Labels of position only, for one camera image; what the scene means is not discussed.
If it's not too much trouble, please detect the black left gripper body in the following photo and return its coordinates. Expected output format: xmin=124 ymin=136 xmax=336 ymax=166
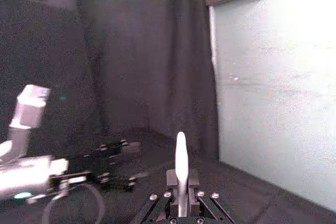
xmin=49 ymin=152 xmax=112 ymax=188

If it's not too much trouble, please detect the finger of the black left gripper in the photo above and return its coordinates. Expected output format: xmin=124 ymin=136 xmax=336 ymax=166
xmin=98 ymin=171 xmax=149 ymax=192
xmin=96 ymin=139 xmax=144 ymax=158

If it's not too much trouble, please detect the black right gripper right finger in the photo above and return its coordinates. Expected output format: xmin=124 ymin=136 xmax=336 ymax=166
xmin=187 ymin=169 xmax=236 ymax=224

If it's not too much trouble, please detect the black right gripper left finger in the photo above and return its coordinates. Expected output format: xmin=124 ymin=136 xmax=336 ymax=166
xmin=141 ymin=168 xmax=181 ymax=224

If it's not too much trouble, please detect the small white plastic piece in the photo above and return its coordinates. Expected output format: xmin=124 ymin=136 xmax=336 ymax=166
xmin=175 ymin=131 xmax=191 ymax=218

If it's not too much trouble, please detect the dark hanging curtain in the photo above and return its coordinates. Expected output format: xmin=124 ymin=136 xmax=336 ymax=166
xmin=0 ymin=0 xmax=220 ymax=161

